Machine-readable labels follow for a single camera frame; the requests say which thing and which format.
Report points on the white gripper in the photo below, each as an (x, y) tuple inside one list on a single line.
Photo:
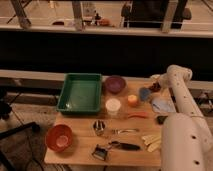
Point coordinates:
[(159, 79)]

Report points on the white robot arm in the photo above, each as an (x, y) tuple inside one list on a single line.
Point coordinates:
[(185, 135)]

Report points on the purple bowl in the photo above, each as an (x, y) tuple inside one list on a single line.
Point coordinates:
[(115, 84)]

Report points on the red bowl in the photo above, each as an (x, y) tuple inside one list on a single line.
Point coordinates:
[(58, 138)]

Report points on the light blue cloth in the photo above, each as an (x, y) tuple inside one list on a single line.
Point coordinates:
[(161, 105)]

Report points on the small orange cup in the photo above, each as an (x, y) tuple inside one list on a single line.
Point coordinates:
[(132, 100)]

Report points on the black rectangular block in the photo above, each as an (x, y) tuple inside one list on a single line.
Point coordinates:
[(160, 119)]

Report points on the orange carrot toy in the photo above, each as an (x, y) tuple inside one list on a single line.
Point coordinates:
[(137, 114)]

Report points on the white lidded plastic cup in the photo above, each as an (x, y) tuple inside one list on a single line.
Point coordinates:
[(113, 106)]

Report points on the yellow banana bunch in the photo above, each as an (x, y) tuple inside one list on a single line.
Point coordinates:
[(152, 142)]

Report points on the metal measuring cup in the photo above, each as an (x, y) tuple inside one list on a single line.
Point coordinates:
[(99, 127)]

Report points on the green plastic tray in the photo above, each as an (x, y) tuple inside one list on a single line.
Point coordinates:
[(80, 94)]

